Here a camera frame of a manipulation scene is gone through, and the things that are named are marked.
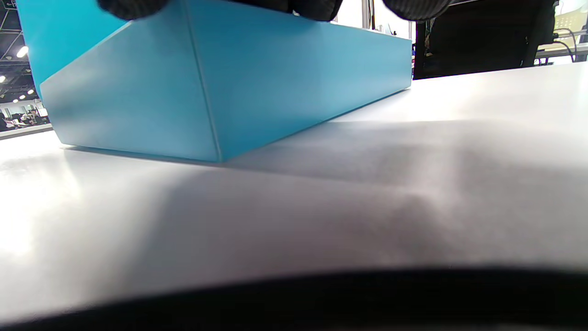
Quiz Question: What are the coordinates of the person's right hand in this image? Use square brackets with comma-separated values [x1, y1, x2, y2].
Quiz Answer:
[97, 0, 453, 23]

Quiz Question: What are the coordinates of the blue file box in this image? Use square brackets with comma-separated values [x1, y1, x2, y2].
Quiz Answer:
[16, 0, 413, 163]

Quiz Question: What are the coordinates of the black mesh office chair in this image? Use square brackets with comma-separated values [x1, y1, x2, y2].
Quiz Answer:
[413, 0, 557, 80]

